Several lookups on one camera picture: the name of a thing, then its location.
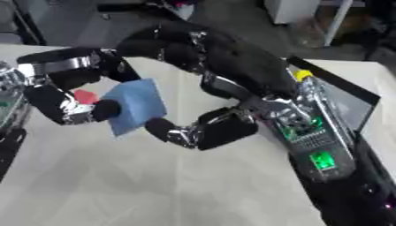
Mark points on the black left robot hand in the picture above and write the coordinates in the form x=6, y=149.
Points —
x=49, y=98

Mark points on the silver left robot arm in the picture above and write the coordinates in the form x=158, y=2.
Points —
x=9, y=109

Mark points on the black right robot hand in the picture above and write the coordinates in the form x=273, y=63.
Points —
x=242, y=63

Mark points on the black open box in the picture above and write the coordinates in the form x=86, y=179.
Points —
x=356, y=103

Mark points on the blue square block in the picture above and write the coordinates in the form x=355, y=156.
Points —
x=138, y=103

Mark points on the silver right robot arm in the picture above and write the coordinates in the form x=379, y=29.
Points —
x=330, y=164

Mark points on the white pole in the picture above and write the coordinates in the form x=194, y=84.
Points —
x=337, y=22

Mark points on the yellow block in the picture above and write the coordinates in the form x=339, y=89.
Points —
x=303, y=75

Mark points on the red toy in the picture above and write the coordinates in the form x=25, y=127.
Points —
x=85, y=96

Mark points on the white cabinet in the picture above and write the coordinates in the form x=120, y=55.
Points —
x=291, y=10

